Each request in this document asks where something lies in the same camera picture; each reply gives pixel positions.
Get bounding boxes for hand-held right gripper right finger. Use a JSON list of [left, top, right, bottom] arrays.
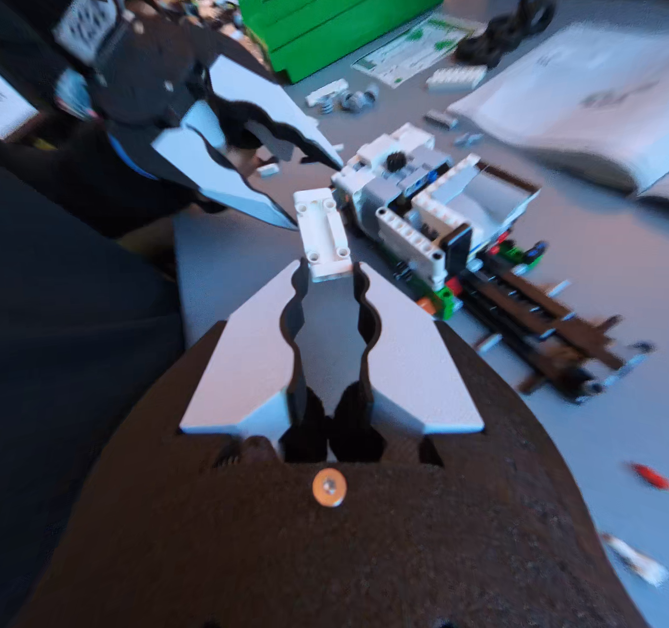
[[353, 261, 485, 443]]

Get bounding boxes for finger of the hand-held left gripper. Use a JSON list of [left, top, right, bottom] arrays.
[[208, 55, 345, 171], [151, 100, 300, 231]]

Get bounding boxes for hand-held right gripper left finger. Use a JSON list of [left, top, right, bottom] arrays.
[[179, 258, 310, 453]]

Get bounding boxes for white lego panel with holes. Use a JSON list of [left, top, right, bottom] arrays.
[[293, 187, 354, 282]]

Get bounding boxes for white lego truck model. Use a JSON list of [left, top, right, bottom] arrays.
[[331, 122, 655, 405]]

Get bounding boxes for long white lego beam pieces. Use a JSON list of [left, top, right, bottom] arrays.
[[304, 78, 350, 107]]

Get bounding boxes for white studded lego brick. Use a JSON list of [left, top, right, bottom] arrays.
[[425, 66, 487, 91]]

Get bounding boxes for pile of small lego pieces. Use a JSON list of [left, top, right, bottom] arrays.
[[600, 461, 669, 588]]

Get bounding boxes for green plastic bin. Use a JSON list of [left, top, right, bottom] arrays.
[[233, 0, 449, 85]]

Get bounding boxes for green white sticker sheet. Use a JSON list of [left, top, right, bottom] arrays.
[[351, 13, 485, 88]]

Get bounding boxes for person's black clothing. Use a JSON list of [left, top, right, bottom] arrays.
[[0, 168, 185, 628]]

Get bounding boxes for open instruction booklet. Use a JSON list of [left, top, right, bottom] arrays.
[[448, 24, 669, 201]]

